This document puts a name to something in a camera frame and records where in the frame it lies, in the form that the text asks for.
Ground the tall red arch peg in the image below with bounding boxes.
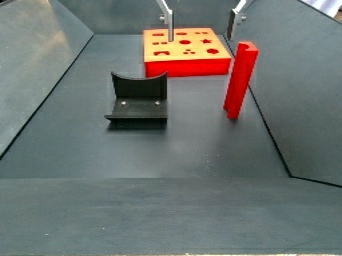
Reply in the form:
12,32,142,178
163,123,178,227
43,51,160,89
223,41,259,119

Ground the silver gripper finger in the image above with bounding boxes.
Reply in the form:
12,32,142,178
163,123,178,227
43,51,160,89
227,0,247,40
155,0,174,42

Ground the black curved holder bracket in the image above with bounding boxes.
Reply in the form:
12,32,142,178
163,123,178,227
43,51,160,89
104,73,168,129

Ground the red shape sorting board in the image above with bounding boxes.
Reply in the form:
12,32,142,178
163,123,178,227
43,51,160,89
143,28,231,77

